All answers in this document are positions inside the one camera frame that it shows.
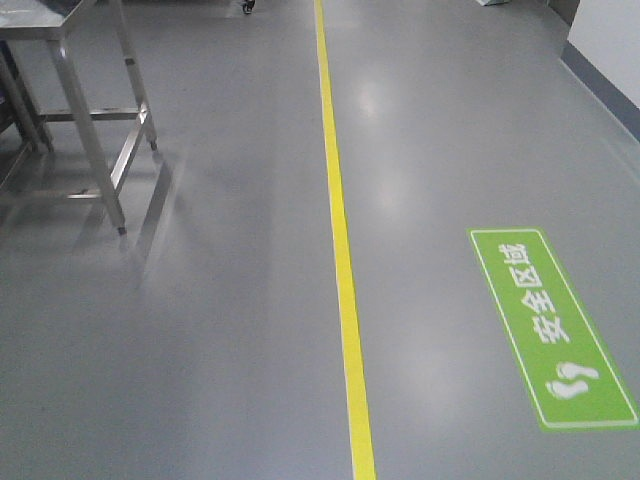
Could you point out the green floor safety sign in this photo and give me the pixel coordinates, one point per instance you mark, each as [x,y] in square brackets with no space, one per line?
[572,380]

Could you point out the stainless steel table frame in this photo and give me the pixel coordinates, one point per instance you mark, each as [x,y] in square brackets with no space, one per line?
[52,22]

